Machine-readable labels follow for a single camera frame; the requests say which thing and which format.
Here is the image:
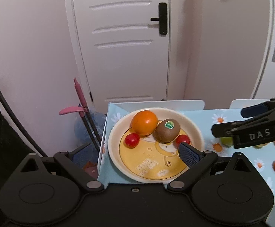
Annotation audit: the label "white panel door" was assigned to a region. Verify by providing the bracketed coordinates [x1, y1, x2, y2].
[72, 0, 169, 113]

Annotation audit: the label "pink broom handle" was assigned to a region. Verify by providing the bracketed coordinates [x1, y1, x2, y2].
[58, 78, 101, 152]

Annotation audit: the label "brown kiwi with sticker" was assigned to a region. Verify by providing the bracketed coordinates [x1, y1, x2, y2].
[154, 119, 180, 144]

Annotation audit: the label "cream yellow fruit plate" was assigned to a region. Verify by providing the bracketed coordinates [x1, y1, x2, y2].
[108, 108, 205, 183]

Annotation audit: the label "daisy print blue tablecloth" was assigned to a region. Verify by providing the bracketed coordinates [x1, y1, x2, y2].
[97, 102, 275, 227]

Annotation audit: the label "black door handle lock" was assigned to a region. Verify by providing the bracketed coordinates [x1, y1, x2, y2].
[150, 3, 168, 35]

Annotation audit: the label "large orange in plate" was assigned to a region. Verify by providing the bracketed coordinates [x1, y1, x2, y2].
[131, 110, 158, 136]

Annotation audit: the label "large green apple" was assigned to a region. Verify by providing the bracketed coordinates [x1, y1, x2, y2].
[254, 143, 268, 149]

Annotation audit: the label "red tomato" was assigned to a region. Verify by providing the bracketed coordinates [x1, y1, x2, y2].
[124, 133, 140, 149]
[175, 134, 190, 147]

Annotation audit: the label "small green apple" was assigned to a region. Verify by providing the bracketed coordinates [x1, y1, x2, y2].
[220, 137, 233, 147]

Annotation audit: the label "black tripod pole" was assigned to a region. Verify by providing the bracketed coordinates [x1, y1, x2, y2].
[0, 90, 48, 157]

